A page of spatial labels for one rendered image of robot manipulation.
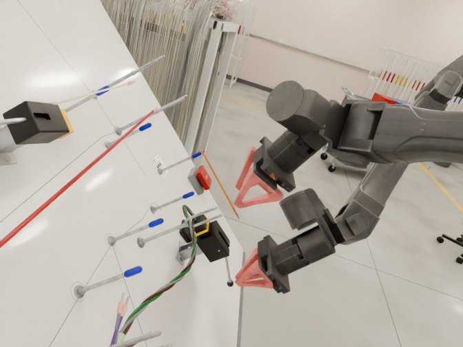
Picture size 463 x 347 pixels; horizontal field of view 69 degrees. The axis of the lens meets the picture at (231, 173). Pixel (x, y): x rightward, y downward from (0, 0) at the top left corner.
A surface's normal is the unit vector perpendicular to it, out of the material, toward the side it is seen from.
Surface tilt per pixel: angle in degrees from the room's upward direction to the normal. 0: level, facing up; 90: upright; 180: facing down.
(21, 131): 76
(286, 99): 70
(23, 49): 48
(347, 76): 90
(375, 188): 37
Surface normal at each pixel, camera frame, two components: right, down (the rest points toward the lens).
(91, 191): 0.89, -0.38
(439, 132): -0.77, -0.29
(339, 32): -0.19, 0.37
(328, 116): 0.63, 0.19
